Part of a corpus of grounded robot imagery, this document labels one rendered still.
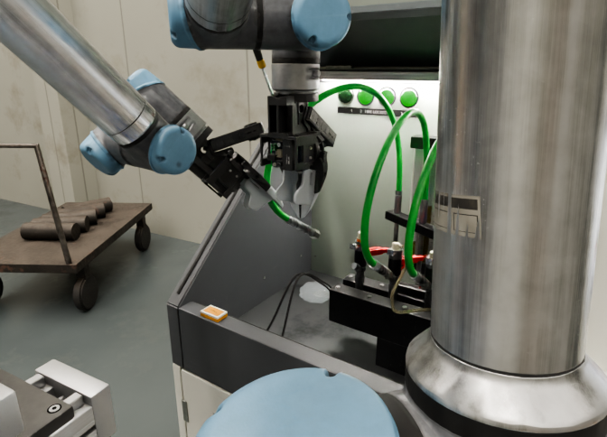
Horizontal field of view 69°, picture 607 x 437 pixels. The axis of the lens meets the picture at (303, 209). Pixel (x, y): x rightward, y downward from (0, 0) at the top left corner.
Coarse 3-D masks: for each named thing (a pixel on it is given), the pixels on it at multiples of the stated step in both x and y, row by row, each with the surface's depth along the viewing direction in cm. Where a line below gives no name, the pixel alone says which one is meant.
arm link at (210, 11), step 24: (168, 0) 51; (192, 0) 45; (216, 0) 43; (240, 0) 44; (192, 24) 51; (216, 24) 48; (240, 24) 51; (192, 48) 55; (216, 48) 56; (240, 48) 56
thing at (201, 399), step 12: (192, 384) 102; (204, 384) 99; (192, 396) 103; (204, 396) 101; (216, 396) 98; (228, 396) 96; (192, 408) 105; (204, 408) 102; (216, 408) 99; (192, 420) 106; (204, 420) 103; (192, 432) 107
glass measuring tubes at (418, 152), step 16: (416, 144) 110; (432, 144) 108; (416, 160) 112; (416, 176) 113; (432, 176) 111; (432, 192) 112; (432, 208) 115; (432, 224) 116; (416, 240) 119; (432, 240) 117
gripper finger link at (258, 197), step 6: (246, 180) 86; (252, 180) 86; (246, 186) 86; (252, 186) 86; (258, 186) 87; (252, 192) 86; (258, 192) 87; (264, 192) 87; (270, 192) 87; (252, 198) 87; (258, 198) 87; (264, 198) 87; (270, 198) 88; (252, 204) 87; (258, 204) 87; (264, 204) 87; (282, 204) 89
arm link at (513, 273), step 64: (448, 0) 23; (512, 0) 20; (576, 0) 19; (448, 64) 23; (512, 64) 21; (576, 64) 20; (448, 128) 24; (512, 128) 21; (576, 128) 21; (448, 192) 24; (512, 192) 22; (576, 192) 21; (448, 256) 25; (512, 256) 22; (576, 256) 22; (448, 320) 25; (512, 320) 23; (576, 320) 23; (448, 384) 25; (512, 384) 23; (576, 384) 23
